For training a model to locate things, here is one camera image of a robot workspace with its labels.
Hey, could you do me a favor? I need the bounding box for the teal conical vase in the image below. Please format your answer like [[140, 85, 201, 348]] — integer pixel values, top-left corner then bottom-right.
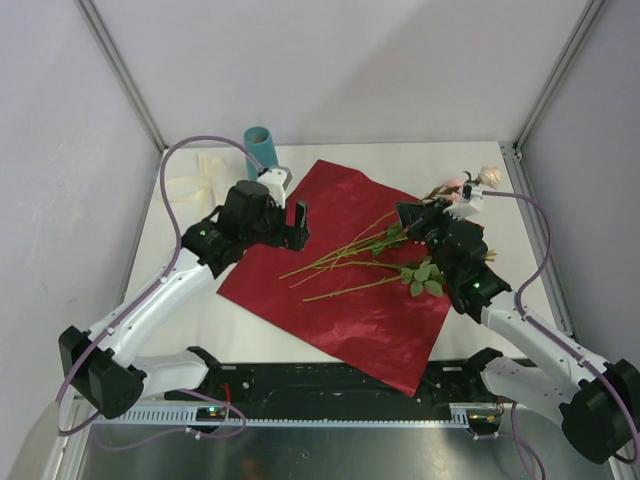
[[243, 126, 279, 180]]

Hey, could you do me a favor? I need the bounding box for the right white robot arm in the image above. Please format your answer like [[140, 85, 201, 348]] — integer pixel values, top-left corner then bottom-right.
[[396, 202, 639, 464]]

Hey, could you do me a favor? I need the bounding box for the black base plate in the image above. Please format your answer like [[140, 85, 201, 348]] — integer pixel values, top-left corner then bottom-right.
[[195, 360, 498, 419]]

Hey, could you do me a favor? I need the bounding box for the purple cable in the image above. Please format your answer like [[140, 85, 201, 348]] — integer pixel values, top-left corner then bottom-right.
[[482, 189, 634, 464], [55, 135, 266, 439]]

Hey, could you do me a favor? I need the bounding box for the cream ribbon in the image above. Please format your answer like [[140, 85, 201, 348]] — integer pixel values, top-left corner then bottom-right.
[[166, 151, 231, 215]]

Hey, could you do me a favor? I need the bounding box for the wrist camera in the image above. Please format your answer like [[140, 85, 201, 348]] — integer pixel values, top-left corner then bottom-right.
[[257, 166, 292, 208], [444, 183, 484, 219]]

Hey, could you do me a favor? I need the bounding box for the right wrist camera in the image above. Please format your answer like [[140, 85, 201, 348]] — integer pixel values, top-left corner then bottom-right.
[[444, 183, 484, 219]]

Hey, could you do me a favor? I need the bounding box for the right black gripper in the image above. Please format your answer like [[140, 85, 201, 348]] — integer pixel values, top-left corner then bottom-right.
[[394, 198, 458, 282]]

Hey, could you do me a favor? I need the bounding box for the grey slotted cable duct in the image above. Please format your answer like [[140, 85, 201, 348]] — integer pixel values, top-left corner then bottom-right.
[[95, 403, 501, 428]]

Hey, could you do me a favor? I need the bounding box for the pink artificial flower bunch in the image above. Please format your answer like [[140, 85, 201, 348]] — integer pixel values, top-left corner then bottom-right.
[[278, 177, 499, 304]]

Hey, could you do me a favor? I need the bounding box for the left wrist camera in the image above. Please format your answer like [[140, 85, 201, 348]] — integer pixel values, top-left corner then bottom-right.
[[257, 166, 292, 208]]

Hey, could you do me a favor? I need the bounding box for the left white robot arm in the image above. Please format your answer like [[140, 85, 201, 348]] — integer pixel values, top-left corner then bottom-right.
[[58, 167, 309, 419]]

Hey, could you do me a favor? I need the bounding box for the cream single rose stem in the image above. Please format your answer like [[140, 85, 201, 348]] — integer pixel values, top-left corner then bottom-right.
[[424, 166, 502, 204]]

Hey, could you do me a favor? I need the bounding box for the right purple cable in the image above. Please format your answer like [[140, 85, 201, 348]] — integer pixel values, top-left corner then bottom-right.
[[482, 189, 634, 464]]

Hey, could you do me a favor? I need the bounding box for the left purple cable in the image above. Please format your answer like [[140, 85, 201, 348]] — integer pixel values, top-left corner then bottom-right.
[[55, 135, 266, 439]]

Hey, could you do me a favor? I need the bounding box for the dark red wrapping paper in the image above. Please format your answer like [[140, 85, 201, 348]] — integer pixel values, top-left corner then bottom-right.
[[218, 160, 451, 394]]

